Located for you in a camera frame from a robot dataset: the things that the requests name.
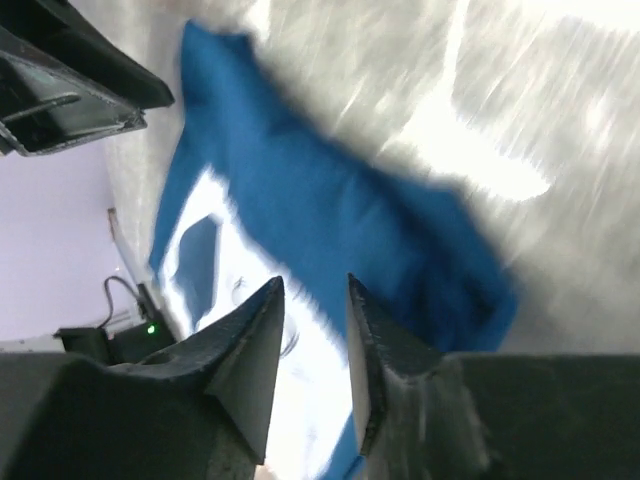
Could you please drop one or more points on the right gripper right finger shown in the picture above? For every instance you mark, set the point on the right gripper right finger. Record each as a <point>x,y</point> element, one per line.
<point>422,414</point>

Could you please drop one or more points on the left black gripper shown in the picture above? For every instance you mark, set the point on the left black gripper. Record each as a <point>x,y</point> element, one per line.
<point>63,84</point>

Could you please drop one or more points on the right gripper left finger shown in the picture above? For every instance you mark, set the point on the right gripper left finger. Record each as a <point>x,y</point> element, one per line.
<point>199,409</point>

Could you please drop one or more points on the blue t shirt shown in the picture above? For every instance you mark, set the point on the blue t shirt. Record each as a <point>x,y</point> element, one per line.
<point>254,191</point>

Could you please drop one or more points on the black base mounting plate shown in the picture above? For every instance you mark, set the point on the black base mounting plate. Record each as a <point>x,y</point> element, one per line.
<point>130,345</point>

